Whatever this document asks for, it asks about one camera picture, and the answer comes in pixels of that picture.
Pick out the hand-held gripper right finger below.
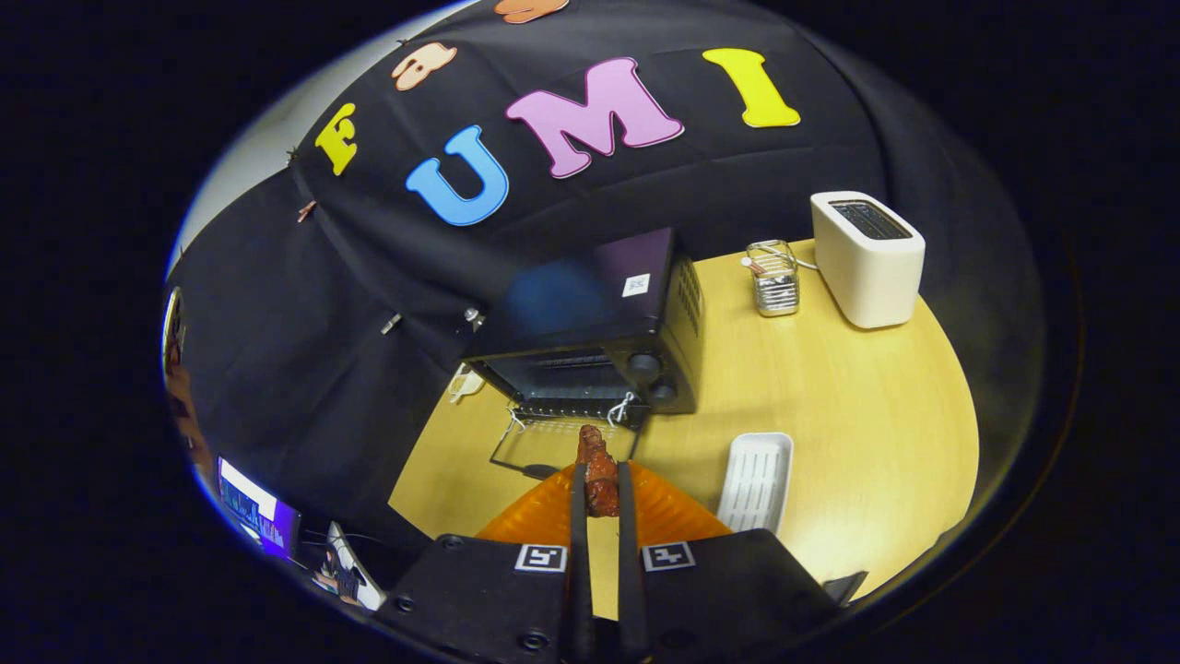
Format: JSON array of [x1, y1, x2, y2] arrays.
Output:
[[616, 459, 842, 664]]

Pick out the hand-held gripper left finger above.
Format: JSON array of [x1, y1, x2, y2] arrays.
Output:
[[378, 461, 596, 664]]

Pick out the reddish-brown meat slice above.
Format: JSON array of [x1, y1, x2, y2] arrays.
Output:
[[576, 424, 620, 518]]

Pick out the black toaster oven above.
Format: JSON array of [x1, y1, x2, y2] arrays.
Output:
[[461, 228, 706, 480]]

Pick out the white toaster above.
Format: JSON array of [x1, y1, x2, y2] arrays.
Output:
[[810, 191, 926, 330]]

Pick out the white rectangular dish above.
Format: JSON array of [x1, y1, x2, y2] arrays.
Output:
[[716, 432, 795, 536]]

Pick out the white-framed laptop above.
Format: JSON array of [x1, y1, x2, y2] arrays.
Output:
[[309, 521, 386, 611]]

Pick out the computer monitor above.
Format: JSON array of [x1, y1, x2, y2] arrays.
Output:
[[217, 456, 301, 560]]

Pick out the wire metal basket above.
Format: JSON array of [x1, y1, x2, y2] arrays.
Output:
[[745, 240, 801, 318]]

